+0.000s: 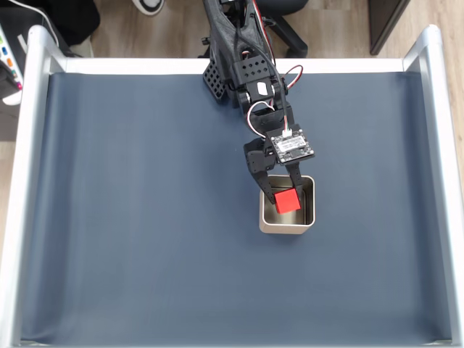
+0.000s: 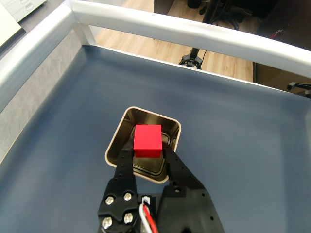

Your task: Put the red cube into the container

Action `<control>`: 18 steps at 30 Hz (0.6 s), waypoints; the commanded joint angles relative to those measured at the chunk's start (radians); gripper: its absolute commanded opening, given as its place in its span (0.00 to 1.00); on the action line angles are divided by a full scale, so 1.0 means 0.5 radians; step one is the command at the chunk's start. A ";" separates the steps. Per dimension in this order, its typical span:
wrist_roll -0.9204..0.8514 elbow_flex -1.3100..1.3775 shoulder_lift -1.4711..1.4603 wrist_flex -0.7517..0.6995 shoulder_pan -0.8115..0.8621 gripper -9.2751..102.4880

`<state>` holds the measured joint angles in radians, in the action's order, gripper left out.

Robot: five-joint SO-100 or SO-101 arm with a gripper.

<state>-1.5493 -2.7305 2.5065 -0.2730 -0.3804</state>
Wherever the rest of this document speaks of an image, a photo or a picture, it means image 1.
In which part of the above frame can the square metal tin container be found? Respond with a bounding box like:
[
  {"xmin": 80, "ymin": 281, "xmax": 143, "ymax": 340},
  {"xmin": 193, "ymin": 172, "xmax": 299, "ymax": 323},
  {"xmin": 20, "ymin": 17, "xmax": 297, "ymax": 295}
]
[{"xmin": 258, "ymin": 174, "xmax": 316, "ymax": 236}]

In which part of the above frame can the bare camera circuit board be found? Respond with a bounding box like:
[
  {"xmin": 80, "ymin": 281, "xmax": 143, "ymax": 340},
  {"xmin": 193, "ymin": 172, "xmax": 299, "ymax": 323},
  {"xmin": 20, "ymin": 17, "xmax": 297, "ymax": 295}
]
[{"xmin": 265, "ymin": 124, "xmax": 318, "ymax": 167}]

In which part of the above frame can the black office chair base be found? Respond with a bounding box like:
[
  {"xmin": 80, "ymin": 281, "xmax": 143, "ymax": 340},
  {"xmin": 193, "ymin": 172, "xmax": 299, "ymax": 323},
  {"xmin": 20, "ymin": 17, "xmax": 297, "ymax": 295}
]
[{"xmin": 253, "ymin": 0, "xmax": 310, "ymax": 59}]

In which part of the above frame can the dark wooden cabinet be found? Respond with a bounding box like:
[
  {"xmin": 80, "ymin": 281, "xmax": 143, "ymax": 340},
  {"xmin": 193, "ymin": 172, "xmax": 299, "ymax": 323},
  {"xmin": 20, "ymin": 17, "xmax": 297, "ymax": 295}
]
[{"xmin": 368, "ymin": 0, "xmax": 413, "ymax": 56}]

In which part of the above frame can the black camera cable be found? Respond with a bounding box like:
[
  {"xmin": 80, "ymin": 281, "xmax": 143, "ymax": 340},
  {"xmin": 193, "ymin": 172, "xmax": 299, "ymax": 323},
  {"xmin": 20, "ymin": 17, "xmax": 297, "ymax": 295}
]
[{"xmin": 231, "ymin": 0, "xmax": 291, "ymax": 133}]

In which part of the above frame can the red cube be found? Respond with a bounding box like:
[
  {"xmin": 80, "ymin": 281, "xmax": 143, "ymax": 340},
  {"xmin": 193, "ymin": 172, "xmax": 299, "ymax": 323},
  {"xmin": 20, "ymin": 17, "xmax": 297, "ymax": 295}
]
[{"xmin": 273, "ymin": 187, "xmax": 302, "ymax": 215}]

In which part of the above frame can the white device with coloured buttons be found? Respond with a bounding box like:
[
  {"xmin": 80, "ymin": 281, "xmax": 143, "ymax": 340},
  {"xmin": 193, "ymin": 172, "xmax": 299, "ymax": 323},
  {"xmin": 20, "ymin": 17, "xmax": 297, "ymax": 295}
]
[{"xmin": 0, "ymin": 7, "xmax": 28, "ymax": 107}]

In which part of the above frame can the white cable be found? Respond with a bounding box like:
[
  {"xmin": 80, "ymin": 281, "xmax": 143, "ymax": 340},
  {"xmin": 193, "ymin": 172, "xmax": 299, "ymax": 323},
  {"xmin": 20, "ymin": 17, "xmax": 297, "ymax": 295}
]
[{"xmin": 5, "ymin": 0, "xmax": 61, "ymax": 48}]

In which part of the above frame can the dark blue table mat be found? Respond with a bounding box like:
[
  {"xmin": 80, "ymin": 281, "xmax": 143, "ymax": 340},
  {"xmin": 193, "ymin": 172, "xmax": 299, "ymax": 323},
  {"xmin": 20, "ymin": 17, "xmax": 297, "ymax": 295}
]
[{"xmin": 20, "ymin": 70, "xmax": 454, "ymax": 345}]

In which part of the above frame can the black bag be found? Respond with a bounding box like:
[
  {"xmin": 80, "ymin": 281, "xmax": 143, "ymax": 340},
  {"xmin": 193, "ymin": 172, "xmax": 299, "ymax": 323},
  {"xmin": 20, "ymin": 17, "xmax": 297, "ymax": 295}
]
[{"xmin": 41, "ymin": 0, "xmax": 102, "ymax": 58}]

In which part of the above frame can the red white servo wire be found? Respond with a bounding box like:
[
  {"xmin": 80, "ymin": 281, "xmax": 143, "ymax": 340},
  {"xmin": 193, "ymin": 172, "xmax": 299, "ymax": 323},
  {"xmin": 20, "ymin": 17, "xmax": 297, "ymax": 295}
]
[
  {"xmin": 246, "ymin": 100, "xmax": 277, "ymax": 141},
  {"xmin": 279, "ymin": 65, "xmax": 305, "ymax": 92}
]

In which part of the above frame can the silver table frame rail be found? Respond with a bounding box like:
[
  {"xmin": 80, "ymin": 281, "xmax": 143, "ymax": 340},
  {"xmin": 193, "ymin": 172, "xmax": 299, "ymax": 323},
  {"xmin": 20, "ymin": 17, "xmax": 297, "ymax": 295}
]
[{"xmin": 0, "ymin": 23, "xmax": 464, "ymax": 348}]

